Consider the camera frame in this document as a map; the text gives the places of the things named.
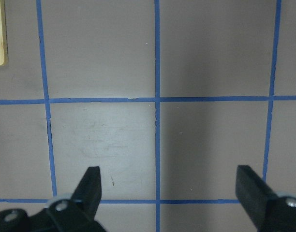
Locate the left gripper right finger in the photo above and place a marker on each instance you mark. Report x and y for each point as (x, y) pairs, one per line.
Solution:
(269, 211)

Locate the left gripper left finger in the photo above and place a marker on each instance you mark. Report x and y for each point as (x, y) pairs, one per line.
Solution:
(67, 214)

